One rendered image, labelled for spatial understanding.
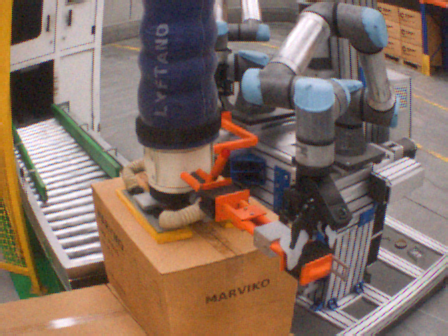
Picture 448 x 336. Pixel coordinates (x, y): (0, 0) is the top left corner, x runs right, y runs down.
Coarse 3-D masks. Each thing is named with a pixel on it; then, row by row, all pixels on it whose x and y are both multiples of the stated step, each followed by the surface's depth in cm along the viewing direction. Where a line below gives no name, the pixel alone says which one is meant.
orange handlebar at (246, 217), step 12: (240, 132) 180; (216, 144) 170; (228, 144) 170; (240, 144) 172; (252, 144) 174; (192, 180) 148; (240, 204) 136; (228, 216) 133; (240, 216) 129; (252, 216) 128; (264, 216) 129; (240, 228) 129; (252, 228) 125; (276, 252) 116; (324, 264) 108; (312, 276) 107
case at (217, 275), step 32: (96, 192) 175; (96, 224) 186; (128, 224) 155; (192, 224) 156; (288, 224) 154; (128, 256) 156; (160, 256) 140; (192, 256) 140; (224, 256) 140; (256, 256) 144; (128, 288) 168; (160, 288) 136; (192, 288) 138; (224, 288) 143; (256, 288) 148; (288, 288) 155; (160, 320) 146; (192, 320) 142; (224, 320) 147; (256, 320) 153; (288, 320) 161
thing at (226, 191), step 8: (200, 184) 141; (208, 184) 141; (216, 184) 142; (224, 184) 143; (232, 184) 143; (240, 184) 141; (200, 192) 139; (208, 192) 139; (216, 192) 139; (224, 192) 139; (232, 192) 139; (240, 192) 136; (248, 192) 138; (200, 200) 142; (208, 200) 136; (216, 200) 134; (224, 200) 135; (232, 200) 136; (248, 200) 138; (200, 208) 140; (208, 208) 138; (216, 208) 135; (216, 216) 136; (224, 216) 136
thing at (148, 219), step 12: (120, 192) 170; (132, 192) 169; (144, 192) 169; (132, 204) 163; (144, 216) 155; (156, 216) 153; (144, 228) 152; (156, 228) 149; (168, 228) 149; (180, 228) 150; (156, 240) 146; (168, 240) 146
